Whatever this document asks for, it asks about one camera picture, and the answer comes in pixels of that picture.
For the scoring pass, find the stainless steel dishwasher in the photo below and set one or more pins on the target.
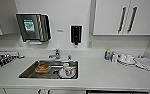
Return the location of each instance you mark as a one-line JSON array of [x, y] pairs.
[[117, 92]]

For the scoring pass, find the small sink soap pump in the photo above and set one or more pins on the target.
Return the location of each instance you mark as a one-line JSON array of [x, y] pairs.
[[69, 57]]

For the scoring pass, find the chrome sink faucet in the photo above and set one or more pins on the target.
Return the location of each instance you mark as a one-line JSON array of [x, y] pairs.
[[56, 55]]

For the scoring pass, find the orange item in sink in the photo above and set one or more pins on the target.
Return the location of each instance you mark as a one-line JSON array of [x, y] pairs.
[[42, 68]]

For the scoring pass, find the small white bottle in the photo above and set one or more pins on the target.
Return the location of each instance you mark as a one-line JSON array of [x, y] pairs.
[[113, 58]]

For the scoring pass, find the white lower cabinet door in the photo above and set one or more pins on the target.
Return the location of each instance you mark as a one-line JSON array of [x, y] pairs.
[[66, 91], [24, 91]]

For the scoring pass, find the steel paper towel dispenser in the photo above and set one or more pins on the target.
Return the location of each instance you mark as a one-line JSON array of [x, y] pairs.
[[32, 27]]

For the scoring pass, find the stainless steel sink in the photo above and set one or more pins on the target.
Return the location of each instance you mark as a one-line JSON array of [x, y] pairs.
[[31, 71]]

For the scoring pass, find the dish drying rack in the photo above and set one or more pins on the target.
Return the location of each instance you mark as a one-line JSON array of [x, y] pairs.
[[4, 60]]

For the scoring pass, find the black wall soap dispenser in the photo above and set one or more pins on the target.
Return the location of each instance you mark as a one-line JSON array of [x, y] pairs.
[[76, 34]]

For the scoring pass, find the white wall outlet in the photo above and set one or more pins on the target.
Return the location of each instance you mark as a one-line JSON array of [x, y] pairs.
[[89, 44]]

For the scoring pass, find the small wall label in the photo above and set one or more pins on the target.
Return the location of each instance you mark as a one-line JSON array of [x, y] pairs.
[[59, 30]]

